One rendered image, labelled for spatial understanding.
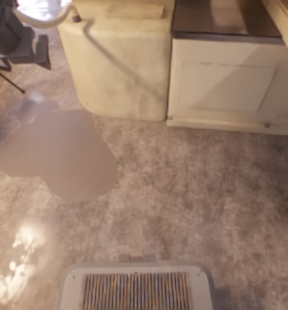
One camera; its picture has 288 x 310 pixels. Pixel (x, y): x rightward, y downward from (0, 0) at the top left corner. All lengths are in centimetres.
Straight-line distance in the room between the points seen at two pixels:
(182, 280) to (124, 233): 43
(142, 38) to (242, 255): 118
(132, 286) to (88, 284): 14
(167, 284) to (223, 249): 43
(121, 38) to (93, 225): 99
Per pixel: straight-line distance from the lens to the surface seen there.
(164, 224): 119
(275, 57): 144
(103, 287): 86
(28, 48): 53
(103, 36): 139
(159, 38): 133
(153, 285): 85
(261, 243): 127
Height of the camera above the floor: 110
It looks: 50 degrees down
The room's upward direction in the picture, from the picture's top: 2 degrees counter-clockwise
